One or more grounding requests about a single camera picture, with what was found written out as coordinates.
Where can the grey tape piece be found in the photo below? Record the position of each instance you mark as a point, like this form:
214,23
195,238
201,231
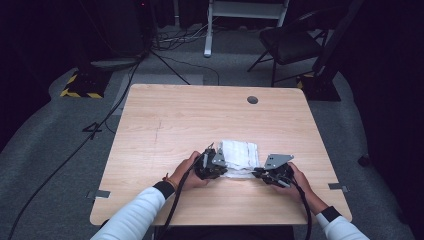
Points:
99,194
338,187

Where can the white desk frame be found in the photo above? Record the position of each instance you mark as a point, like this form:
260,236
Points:
208,33

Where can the black slanted stand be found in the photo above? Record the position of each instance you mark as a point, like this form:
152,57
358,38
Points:
325,86

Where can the black caster wheel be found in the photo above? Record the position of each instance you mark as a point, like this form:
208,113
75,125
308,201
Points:
364,160

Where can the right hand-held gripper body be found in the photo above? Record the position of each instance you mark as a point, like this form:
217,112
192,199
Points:
281,173

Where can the black folding chair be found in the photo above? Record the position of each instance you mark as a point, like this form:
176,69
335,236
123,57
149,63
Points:
290,43

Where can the person's right hand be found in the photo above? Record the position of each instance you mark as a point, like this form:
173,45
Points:
301,188

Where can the white towel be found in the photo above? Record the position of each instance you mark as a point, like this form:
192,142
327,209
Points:
241,155

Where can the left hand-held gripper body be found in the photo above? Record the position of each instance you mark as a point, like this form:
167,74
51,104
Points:
206,166

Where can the person's left hand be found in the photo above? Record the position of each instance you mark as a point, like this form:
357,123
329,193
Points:
185,175

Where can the black stand with striped base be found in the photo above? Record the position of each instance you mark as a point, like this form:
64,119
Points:
86,83

